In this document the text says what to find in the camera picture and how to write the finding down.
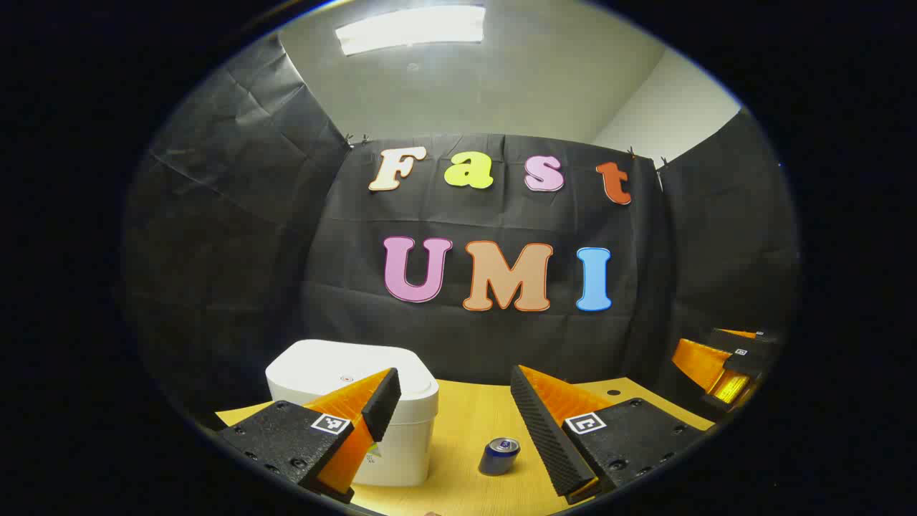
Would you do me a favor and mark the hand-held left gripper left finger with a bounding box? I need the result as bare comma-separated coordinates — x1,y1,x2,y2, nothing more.
217,368,402,504

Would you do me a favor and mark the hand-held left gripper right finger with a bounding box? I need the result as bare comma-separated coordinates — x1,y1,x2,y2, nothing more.
510,364,709,504

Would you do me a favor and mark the blue pop can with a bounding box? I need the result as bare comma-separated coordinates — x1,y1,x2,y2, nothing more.
478,437,522,477

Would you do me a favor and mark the white desktop garbage bin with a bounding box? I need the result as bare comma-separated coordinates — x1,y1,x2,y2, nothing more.
265,339,440,488

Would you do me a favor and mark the wooden desktop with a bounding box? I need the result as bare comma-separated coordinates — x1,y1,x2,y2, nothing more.
215,376,717,516

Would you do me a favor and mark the black backdrop cloth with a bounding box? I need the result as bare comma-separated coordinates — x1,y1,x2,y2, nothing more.
120,32,802,424

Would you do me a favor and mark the rectangular ceiling light panel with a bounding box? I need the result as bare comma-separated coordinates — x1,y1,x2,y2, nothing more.
335,4,488,57

